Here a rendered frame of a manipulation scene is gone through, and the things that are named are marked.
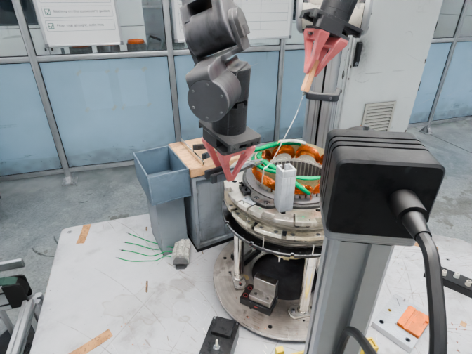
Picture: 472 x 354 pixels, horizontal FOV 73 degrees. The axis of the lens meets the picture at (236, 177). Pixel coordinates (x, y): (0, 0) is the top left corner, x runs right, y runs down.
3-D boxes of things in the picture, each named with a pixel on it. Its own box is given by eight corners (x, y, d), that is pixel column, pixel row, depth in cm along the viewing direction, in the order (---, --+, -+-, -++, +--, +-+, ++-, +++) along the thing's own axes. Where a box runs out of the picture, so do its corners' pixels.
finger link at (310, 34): (336, 83, 59) (359, 31, 56) (303, 71, 57) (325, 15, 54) (319, 79, 65) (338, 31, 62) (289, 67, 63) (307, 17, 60)
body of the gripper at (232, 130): (228, 155, 50) (231, 111, 46) (197, 129, 57) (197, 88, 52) (261, 146, 53) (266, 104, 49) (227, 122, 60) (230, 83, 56)
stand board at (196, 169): (191, 178, 83) (190, 170, 82) (168, 151, 98) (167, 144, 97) (256, 161, 92) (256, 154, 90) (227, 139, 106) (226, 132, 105)
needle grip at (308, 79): (305, 91, 60) (317, 59, 59) (298, 89, 61) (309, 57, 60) (310, 93, 62) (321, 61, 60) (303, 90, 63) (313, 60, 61)
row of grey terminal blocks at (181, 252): (188, 269, 91) (187, 258, 89) (171, 269, 91) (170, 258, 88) (192, 245, 99) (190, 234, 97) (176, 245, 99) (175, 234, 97)
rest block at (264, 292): (256, 286, 80) (257, 271, 78) (277, 295, 78) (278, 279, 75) (248, 299, 77) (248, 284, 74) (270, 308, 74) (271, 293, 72)
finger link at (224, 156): (221, 192, 55) (223, 145, 50) (201, 172, 60) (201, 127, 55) (253, 181, 59) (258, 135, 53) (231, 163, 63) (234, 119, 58)
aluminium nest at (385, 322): (409, 353, 69) (412, 347, 68) (370, 326, 75) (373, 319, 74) (430, 320, 76) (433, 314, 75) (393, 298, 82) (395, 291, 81)
